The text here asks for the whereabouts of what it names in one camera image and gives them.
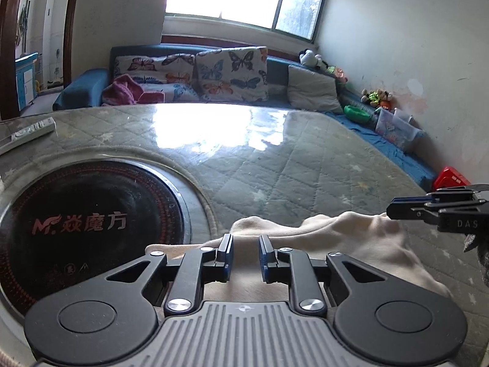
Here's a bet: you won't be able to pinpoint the cream peach garment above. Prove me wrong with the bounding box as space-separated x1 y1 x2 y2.
144 210 454 314

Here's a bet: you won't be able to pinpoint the grey gloved right hand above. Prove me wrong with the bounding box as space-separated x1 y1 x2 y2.
463 235 489 287

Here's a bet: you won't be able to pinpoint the red plastic stool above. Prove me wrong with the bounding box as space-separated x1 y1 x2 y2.
432 166 471 191

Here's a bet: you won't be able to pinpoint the clear plastic storage box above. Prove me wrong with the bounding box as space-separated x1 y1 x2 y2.
375 108 424 153

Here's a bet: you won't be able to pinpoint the green bowl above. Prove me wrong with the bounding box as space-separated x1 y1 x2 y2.
343 105 371 124

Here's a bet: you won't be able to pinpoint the plush toys pile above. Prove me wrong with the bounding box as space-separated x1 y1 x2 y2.
361 89 393 110

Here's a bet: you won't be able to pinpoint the black round induction cooktop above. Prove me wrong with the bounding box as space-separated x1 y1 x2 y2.
1 160 190 316

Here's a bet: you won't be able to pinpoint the plain beige cushion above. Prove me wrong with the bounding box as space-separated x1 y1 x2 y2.
287 65 342 113

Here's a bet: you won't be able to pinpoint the magenta crumpled cloth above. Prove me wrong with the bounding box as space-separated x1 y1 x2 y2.
101 74 166 106

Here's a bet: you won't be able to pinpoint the butterfly cushion left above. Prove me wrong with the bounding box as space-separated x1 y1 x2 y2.
113 53 199 103

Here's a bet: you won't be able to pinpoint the butterfly cushion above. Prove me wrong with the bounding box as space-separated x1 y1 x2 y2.
195 46 269 103
113 53 199 103

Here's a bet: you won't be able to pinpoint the panda plush toy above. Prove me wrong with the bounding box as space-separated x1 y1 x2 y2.
298 49 328 71

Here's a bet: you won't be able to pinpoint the butterfly cushion right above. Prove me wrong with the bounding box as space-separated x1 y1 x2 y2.
195 46 269 103

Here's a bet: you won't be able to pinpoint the blue corner sofa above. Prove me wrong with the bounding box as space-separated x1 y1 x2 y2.
52 43 439 192

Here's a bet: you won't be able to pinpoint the grey remote control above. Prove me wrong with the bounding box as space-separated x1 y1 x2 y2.
0 117 56 155

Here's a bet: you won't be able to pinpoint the blue white small cabinet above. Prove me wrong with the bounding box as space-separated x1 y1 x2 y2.
15 52 38 111

